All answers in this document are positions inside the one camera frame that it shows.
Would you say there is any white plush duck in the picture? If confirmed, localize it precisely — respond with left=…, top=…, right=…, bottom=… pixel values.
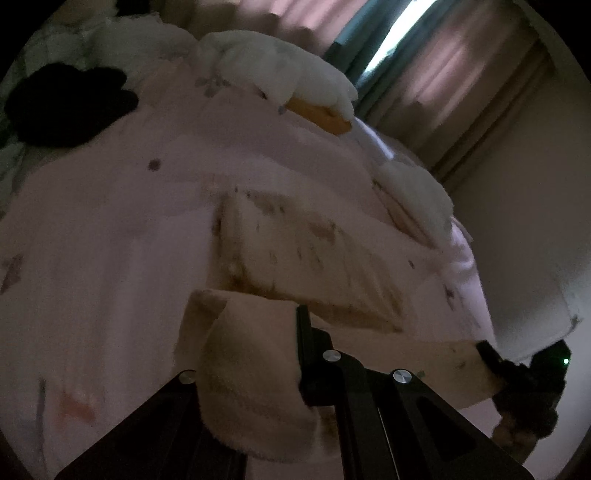
left=198, top=30, right=360, bottom=137

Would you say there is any beige curtain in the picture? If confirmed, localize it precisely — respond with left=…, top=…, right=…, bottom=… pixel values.
left=425, top=41, right=555, bottom=185

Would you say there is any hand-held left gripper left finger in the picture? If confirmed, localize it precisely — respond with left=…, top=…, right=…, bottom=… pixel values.
left=54, top=369, right=246, bottom=480

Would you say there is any teal curtain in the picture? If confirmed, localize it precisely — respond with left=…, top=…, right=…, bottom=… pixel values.
left=323, top=0, right=444, bottom=95

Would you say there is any black cloth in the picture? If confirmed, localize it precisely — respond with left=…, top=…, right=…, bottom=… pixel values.
left=4, top=64, right=140, bottom=149

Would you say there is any white pillow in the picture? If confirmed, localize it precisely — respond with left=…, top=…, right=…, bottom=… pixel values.
left=88, top=18, right=195, bottom=75

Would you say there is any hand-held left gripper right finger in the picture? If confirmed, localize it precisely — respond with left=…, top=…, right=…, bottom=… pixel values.
left=295, top=305, right=534, bottom=480

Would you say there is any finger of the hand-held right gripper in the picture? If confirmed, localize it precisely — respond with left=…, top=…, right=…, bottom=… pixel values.
left=475, top=340, right=513, bottom=384

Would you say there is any folded white cloth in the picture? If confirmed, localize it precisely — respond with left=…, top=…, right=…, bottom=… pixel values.
left=372, top=159, right=455, bottom=245

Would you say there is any cream printed baby shirt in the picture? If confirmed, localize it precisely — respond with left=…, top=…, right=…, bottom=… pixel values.
left=173, top=189, right=505, bottom=462

